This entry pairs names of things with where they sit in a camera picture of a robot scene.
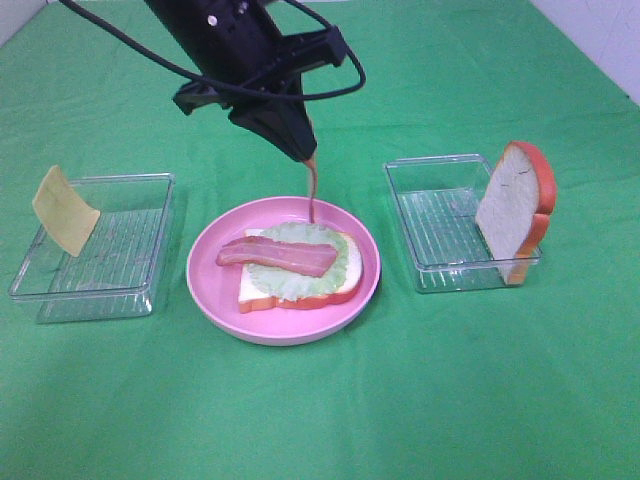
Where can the clear right bread tray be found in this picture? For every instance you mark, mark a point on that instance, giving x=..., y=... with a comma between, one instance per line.
x=435, y=199

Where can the clear left ingredient tray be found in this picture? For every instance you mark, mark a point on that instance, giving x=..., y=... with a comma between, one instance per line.
x=117, y=273

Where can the toast bread slice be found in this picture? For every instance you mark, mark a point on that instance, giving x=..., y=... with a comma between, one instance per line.
x=514, y=214
x=263, y=288

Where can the green lettuce leaf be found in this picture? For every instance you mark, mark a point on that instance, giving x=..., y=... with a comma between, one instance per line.
x=292, y=232

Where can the yellow cheese slice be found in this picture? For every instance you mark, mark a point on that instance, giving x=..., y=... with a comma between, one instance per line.
x=66, y=217

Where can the green tablecloth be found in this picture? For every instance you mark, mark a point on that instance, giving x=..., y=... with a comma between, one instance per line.
x=535, y=382

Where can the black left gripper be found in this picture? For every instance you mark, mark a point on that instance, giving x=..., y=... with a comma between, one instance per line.
x=238, y=44

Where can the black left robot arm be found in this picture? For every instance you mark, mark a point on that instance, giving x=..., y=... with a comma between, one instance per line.
x=250, y=68

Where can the pink round plate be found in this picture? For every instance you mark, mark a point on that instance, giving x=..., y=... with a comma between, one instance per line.
x=215, y=289

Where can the bacon strip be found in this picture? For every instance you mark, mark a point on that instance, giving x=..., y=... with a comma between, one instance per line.
x=311, y=164
x=303, y=258

